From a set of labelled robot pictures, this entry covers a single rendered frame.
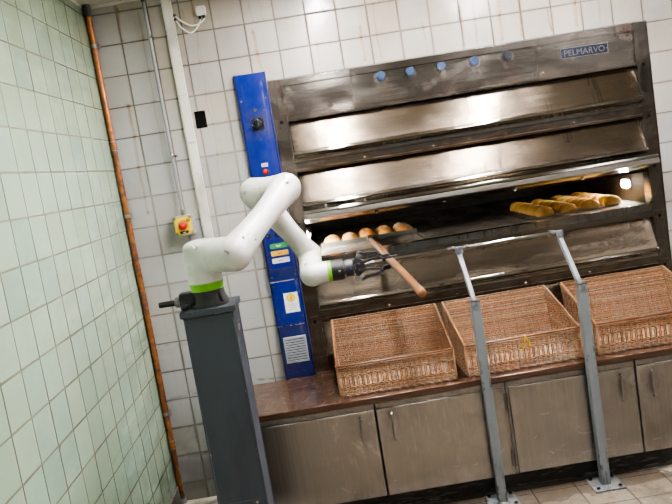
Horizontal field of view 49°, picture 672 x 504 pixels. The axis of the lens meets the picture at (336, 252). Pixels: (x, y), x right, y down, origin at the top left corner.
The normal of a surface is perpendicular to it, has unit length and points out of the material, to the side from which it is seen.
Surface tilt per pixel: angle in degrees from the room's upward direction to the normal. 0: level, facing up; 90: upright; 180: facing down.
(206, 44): 90
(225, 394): 90
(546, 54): 90
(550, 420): 87
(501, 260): 70
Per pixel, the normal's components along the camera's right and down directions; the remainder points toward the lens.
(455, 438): 0.03, 0.11
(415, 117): -0.03, -0.22
